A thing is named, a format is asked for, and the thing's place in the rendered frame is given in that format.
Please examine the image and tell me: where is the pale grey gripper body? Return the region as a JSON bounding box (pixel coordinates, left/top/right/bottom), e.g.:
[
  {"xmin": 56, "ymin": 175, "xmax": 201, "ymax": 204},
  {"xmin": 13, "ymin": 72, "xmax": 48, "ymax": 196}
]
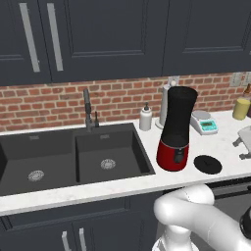
[{"xmin": 237, "ymin": 125, "xmax": 251, "ymax": 154}]

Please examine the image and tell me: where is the black round blender lid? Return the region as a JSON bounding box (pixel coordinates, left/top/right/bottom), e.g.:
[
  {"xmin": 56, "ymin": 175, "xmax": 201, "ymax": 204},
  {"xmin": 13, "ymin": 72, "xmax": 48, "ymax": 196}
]
[{"xmin": 193, "ymin": 154, "xmax": 224, "ymax": 176}]

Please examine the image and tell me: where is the red and black blender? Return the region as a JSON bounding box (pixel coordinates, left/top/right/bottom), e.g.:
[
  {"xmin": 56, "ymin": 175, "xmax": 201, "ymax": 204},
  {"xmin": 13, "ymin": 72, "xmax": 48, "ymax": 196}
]
[{"xmin": 156, "ymin": 85, "xmax": 199, "ymax": 173}]

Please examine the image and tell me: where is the yellow jar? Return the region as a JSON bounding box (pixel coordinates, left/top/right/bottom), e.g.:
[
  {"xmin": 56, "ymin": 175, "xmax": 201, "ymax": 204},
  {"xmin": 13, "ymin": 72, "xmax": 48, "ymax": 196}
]
[{"xmin": 231, "ymin": 97, "xmax": 251, "ymax": 122}]

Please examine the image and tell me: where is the white kitchen scale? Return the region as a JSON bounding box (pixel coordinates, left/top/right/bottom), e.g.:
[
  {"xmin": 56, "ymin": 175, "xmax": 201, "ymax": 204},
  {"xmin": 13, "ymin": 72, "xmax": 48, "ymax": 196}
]
[{"xmin": 190, "ymin": 109, "xmax": 220, "ymax": 136}]

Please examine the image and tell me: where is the brown bottle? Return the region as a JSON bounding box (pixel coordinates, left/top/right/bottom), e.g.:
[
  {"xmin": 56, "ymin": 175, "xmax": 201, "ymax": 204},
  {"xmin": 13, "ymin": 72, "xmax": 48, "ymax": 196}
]
[{"xmin": 242, "ymin": 82, "xmax": 251, "ymax": 120}]

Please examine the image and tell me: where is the dark dishwasher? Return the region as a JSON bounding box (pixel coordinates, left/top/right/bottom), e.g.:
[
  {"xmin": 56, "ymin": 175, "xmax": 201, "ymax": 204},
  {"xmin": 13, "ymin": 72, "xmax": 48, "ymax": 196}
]
[{"xmin": 160, "ymin": 176, "xmax": 251, "ymax": 251}]

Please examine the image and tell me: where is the white paper towel roll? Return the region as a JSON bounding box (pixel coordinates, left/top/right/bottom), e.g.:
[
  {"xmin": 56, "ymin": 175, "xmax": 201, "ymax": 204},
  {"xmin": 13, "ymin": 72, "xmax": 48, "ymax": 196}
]
[{"xmin": 155, "ymin": 83, "xmax": 173, "ymax": 130}]

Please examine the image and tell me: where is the white soap dispenser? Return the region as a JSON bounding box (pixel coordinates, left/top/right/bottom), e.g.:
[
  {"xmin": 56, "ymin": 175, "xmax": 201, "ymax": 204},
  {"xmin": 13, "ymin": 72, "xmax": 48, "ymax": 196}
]
[{"xmin": 138, "ymin": 101, "xmax": 154, "ymax": 132}]

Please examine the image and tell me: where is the dark cupboard door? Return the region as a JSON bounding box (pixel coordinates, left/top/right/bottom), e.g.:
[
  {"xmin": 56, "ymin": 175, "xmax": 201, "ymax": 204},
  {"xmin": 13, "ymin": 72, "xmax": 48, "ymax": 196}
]
[
  {"xmin": 71, "ymin": 192, "xmax": 162, "ymax": 251},
  {"xmin": 0, "ymin": 0, "xmax": 53, "ymax": 87},
  {"xmin": 0, "ymin": 222, "xmax": 75, "ymax": 251},
  {"xmin": 36, "ymin": 0, "xmax": 171, "ymax": 84},
  {"xmin": 162, "ymin": 0, "xmax": 251, "ymax": 77}
]

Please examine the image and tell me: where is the black double sink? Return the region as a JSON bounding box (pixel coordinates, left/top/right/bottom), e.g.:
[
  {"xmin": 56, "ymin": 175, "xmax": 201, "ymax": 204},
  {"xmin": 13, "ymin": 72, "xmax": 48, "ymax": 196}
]
[{"xmin": 0, "ymin": 122, "xmax": 157, "ymax": 197}]

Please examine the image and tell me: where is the dark grey tap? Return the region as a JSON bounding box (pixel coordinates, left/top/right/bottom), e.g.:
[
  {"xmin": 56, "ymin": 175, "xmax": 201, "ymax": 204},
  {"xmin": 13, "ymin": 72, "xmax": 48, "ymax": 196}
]
[{"xmin": 82, "ymin": 87, "xmax": 101, "ymax": 132}]

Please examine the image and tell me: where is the dark drawer front panel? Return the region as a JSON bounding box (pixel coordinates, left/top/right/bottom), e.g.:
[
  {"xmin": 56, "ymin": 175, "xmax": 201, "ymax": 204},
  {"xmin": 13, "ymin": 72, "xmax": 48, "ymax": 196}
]
[{"xmin": 0, "ymin": 196, "xmax": 131, "ymax": 233}]

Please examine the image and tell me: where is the black dishwasher handle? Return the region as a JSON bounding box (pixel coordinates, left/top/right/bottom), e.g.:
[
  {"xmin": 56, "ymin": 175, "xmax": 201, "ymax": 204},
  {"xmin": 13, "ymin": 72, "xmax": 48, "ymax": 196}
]
[{"xmin": 209, "ymin": 181, "xmax": 251, "ymax": 201}]

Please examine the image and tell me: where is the grey wall socket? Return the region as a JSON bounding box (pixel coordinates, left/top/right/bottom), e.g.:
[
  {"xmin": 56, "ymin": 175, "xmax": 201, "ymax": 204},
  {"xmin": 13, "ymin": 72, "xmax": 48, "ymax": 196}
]
[
  {"xmin": 168, "ymin": 75, "xmax": 180, "ymax": 87},
  {"xmin": 242, "ymin": 71, "xmax": 251, "ymax": 86},
  {"xmin": 229, "ymin": 72, "xmax": 243, "ymax": 87}
]

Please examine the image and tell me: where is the grey cupboard handle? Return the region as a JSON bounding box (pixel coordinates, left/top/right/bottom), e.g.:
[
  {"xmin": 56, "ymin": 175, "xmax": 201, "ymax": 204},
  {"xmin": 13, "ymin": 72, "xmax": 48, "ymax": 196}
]
[
  {"xmin": 19, "ymin": 2, "xmax": 41, "ymax": 74},
  {"xmin": 46, "ymin": 2, "xmax": 65, "ymax": 73},
  {"xmin": 77, "ymin": 227, "xmax": 88, "ymax": 251},
  {"xmin": 61, "ymin": 230, "xmax": 73, "ymax": 251}
]

